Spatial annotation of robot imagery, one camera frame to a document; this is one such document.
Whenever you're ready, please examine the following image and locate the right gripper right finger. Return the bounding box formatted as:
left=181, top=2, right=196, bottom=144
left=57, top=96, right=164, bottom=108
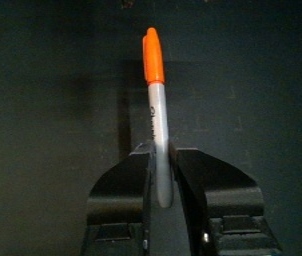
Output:
left=169, top=141, right=285, bottom=256

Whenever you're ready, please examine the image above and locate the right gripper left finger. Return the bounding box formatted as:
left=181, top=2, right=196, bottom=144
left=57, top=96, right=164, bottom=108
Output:
left=81, top=141, right=158, bottom=256

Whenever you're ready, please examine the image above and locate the grey marker pen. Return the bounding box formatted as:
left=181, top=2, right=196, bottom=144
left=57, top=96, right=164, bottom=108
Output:
left=141, top=27, right=176, bottom=209

